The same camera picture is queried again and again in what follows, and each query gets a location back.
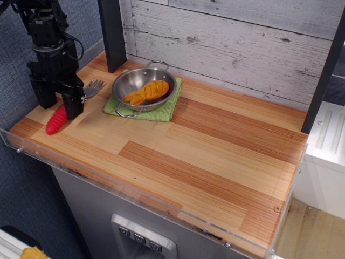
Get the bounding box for green folded cloth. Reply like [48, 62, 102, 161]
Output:
[103, 78, 182, 122]

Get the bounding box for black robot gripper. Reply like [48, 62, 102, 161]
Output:
[27, 40, 84, 120]

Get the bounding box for black frame post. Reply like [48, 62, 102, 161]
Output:
[98, 0, 127, 73]
[301, 10, 344, 134]

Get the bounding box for black left frame post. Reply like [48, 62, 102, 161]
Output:
[98, 0, 127, 73]

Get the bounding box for steel pan with handles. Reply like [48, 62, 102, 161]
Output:
[112, 60, 177, 118]

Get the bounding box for silver dispenser button panel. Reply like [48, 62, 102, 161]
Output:
[111, 213, 177, 258]

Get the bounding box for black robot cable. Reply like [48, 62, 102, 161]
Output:
[64, 33, 84, 62]

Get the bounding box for white ribbed side box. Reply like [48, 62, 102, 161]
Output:
[293, 101, 344, 219]

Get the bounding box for black right frame post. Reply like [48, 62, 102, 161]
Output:
[301, 10, 344, 134]

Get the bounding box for orange plush fish toy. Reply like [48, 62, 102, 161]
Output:
[122, 80, 169, 105]

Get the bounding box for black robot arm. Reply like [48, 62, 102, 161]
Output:
[2, 1, 86, 120]

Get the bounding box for clear acrylic table guard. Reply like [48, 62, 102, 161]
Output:
[0, 39, 308, 259]

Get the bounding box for grey toy fridge cabinet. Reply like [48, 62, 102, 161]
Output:
[53, 168, 244, 258]

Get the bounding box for red handled metal fork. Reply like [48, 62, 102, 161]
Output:
[46, 78, 105, 135]

